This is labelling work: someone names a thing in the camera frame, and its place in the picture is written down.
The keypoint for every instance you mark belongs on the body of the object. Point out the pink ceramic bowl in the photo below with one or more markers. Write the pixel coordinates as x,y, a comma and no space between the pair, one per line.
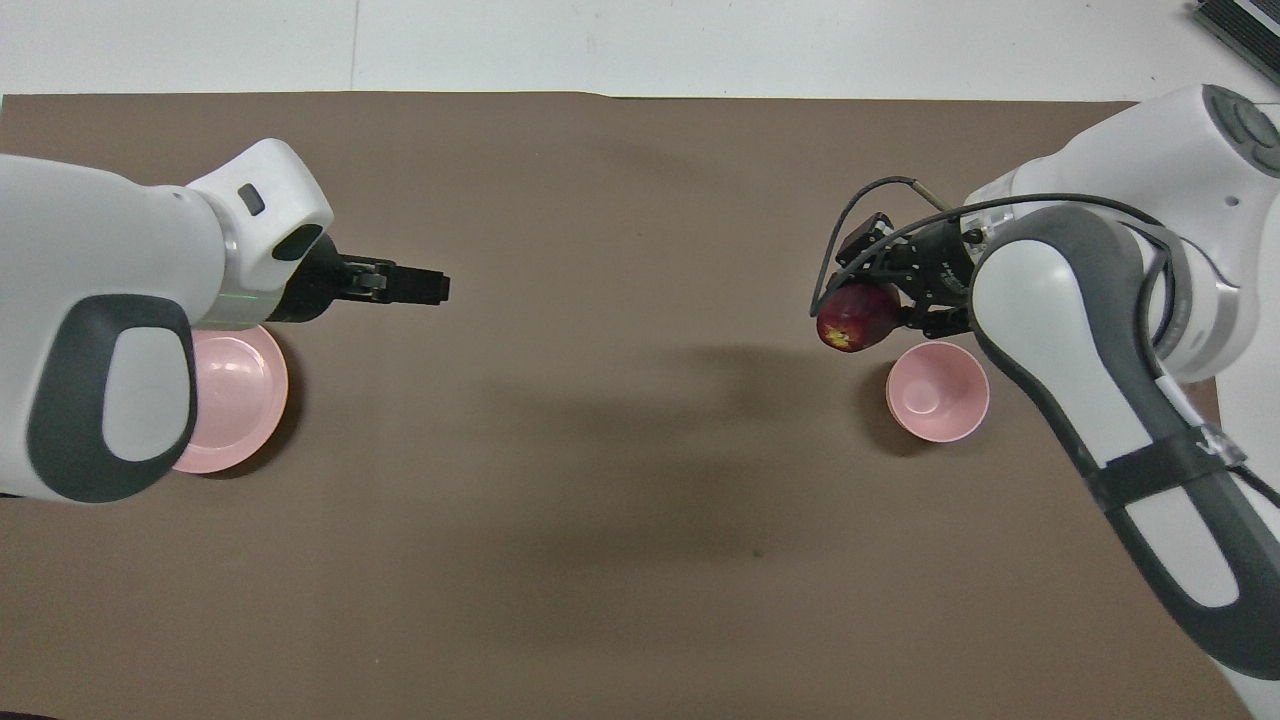
938,392

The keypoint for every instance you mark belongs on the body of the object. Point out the dark ridged metal device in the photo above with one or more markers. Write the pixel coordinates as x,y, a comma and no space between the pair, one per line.
1245,22

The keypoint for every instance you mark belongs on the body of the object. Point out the dark red apple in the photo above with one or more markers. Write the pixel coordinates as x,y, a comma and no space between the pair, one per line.
858,318

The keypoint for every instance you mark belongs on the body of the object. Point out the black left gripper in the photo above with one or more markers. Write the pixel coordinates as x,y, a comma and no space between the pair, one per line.
320,285

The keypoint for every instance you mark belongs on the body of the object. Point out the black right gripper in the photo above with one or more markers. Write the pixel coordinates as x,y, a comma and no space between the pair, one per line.
940,265

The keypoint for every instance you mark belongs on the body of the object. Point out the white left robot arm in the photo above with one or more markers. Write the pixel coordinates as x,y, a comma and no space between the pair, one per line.
100,300

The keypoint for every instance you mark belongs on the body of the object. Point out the brown paper table mat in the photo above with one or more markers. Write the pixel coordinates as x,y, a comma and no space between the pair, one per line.
620,450

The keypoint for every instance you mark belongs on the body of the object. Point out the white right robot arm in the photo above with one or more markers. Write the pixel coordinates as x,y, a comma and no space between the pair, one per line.
1060,300

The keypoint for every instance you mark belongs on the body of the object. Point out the pink ceramic plate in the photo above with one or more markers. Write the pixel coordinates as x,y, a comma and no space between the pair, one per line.
240,400

